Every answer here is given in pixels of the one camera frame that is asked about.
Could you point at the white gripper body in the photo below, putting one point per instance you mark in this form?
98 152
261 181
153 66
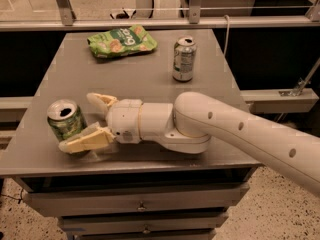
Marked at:
124 119

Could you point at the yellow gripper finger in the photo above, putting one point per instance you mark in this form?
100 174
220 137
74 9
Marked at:
102 102
93 137

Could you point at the green soda can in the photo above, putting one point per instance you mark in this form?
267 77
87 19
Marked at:
66 120

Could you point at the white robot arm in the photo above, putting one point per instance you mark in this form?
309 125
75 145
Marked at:
189 123

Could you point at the silver soda can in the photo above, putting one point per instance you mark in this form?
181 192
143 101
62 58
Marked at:
184 56

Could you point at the top grey drawer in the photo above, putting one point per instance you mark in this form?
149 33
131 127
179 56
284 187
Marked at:
131 200

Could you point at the grey drawer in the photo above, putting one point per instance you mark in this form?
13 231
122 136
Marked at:
144 223
131 200

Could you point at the green chip bag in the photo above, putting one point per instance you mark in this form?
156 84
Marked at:
121 42

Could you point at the grey drawer cabinet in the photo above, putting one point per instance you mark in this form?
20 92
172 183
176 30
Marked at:
34 161

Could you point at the metal railing frame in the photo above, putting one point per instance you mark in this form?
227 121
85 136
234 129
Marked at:
76 15

